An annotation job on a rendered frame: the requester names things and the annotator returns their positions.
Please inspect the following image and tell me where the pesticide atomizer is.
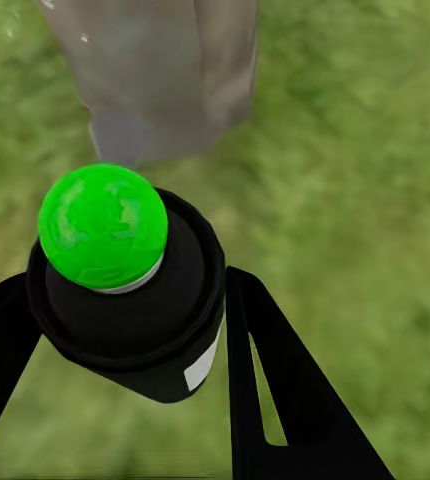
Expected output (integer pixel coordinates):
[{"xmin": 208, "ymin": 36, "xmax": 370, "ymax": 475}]
[{"xmin": 25, "ymin": 109, "xmax": 226, "ymax": 404}]

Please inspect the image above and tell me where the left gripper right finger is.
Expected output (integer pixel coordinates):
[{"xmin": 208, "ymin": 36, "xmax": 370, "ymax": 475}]
[{"xmin": 225, "ymin": 265, "xmax": 394, "ymax": 480}]

